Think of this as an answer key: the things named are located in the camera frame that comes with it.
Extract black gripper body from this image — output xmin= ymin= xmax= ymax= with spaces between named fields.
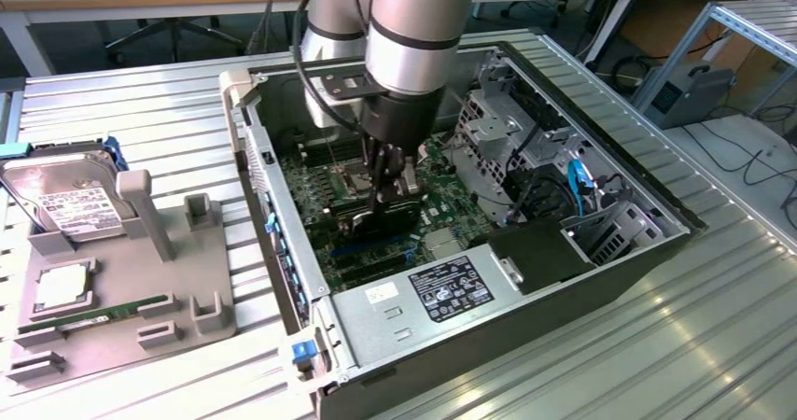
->
xmin=359 ymin=86 xmax=447 ymax=154

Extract graphics card with metal bracket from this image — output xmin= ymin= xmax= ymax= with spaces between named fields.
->
xmin=345 ymin=194 xmax=425 ymax=251

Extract CPU socket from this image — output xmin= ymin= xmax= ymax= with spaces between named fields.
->
xmin=334 ymin=157 xmax=375 ymax=202

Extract green motherboard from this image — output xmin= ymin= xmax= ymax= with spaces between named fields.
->
xmin=272 ymin=125 xmax=503 ymax=291

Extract RAM slot black latches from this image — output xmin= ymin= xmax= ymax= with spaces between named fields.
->
xmin=318 ymin=191 xmax=375 ymax=209
xmin=300 ymin=133 xmax=365 ymax=155
xmin=304 ymin=143 xmax=367 ymax=164

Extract RAM slot white latches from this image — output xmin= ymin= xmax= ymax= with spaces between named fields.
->
xmin=322 ymin=198 xmax=375 ymax=216
xmin=301 ymin=138 xmax=365 ymax=160
xmin=298 ymin=130 xmax=365 ymax=150

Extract thin metal locking lever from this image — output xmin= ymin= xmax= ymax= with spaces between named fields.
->
xmin=321 ymin=129 xmax=342 ymax=176

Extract perforated metal drive cage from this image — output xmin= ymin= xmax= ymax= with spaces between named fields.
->
xmin=447 ymin=86 xmax=544 ymax=229

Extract silver chipset heatsink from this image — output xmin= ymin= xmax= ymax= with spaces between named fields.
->
xmin=423 ymin=230 xmax=463 ymax=259

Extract blue expansion slot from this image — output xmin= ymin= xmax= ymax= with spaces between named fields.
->
xmin=326 ymin=243 xmax=375 ymax=258

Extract black plastic shroud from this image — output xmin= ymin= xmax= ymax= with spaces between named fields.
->
xmin=483 ymin=217 xmax=597 ymax=296

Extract silver power supply unit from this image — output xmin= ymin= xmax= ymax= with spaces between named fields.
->
xmin=326 ymin=245 xmax=528 ymax=371

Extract slotted metal disk bay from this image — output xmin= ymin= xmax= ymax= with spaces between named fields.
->
xmin=559 ymin=199 xmax=676 ymax=267

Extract open black PC case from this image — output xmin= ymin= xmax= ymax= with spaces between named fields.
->
xmin=217 ymin=40 xmax=710 ymax=420

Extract blue disk carrier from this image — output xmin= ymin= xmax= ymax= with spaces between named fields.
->
xmin=0 ymin=131 xmax=130 ymax=174

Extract grey parts rack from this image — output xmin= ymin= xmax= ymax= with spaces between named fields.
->
xmin=0 ymin=169 xmax=241 ymax=396

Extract silver hard disk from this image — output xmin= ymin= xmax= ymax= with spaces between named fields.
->
xmin=0 ymin=151 xmax=137 ymax=245

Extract green RAM stick white label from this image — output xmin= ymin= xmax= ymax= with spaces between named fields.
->
xmin=15 ymin=294 xmax=170 ymax=336

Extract silver CPU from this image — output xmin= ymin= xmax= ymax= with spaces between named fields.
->
xmin=31 ymin=267 xmax=93 ymax=310

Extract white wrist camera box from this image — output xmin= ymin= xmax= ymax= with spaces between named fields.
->
xmin=302 ymin=73 xmax=388 ymax=131

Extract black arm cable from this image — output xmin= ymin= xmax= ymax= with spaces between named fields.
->
xmin=292 ymin=0 xmax=369 ymax=134

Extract blue SATA wire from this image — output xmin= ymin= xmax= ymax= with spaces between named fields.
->
xmin=565 ymin=157 xmax=592 ymax=217

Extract thin grey hanging cable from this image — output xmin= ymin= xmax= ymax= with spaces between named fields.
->
xmin=246 ymin=0 xmax=276 ymax=55

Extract coiled black cable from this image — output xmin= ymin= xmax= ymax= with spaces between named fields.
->
xmin=611 ymin=54 xmax=650 ymax=89

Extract grey machine with handle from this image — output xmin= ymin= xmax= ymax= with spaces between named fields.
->
xmin=632 ymin=63 xmax=736 ymax=131

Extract aluminium profile frame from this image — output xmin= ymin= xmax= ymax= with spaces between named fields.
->
xmin=631 ymin=0 xmax=797 ymax=118

